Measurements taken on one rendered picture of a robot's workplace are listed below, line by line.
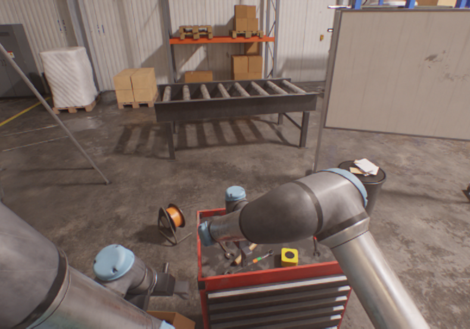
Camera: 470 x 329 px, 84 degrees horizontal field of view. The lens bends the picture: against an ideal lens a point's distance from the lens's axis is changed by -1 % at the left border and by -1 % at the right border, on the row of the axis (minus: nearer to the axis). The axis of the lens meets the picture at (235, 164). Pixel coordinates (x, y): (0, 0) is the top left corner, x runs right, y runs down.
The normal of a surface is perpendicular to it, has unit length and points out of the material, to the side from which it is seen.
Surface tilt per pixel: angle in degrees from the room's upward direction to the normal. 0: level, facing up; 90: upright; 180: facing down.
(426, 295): 0
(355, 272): 69
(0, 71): 90
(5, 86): 90
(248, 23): 90
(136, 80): 90
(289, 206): 45
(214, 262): 0
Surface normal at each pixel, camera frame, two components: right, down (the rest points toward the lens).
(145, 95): 0.13, 0.48
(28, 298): 0.87, 0.13
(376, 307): -0.66, 0.01
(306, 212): 0.15, -0.16
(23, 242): 0.86, -0.51
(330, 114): -0.29, 0.47
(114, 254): -0.17, -0.60
